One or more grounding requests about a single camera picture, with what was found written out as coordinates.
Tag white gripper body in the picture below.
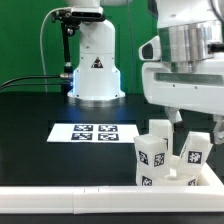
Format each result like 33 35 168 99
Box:
142 62 224 116

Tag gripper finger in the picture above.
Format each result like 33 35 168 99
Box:
213 115 224 144
165 107 183 131

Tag white round stool seat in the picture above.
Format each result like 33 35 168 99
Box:
135 155 205 187

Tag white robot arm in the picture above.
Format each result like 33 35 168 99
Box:
65 0 224 144

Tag white L-shaped fence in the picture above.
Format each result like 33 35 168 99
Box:
0 166 224 214

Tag white marker sheet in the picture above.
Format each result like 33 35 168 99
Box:
47 123 139 143

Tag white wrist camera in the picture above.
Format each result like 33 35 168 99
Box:
138 36 162 61

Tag black cables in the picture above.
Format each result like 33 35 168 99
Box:
0 74 74 92

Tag grey camera cable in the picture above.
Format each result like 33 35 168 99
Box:
39 7 66 94

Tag black camera on stand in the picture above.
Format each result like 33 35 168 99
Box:
51 8 106 93

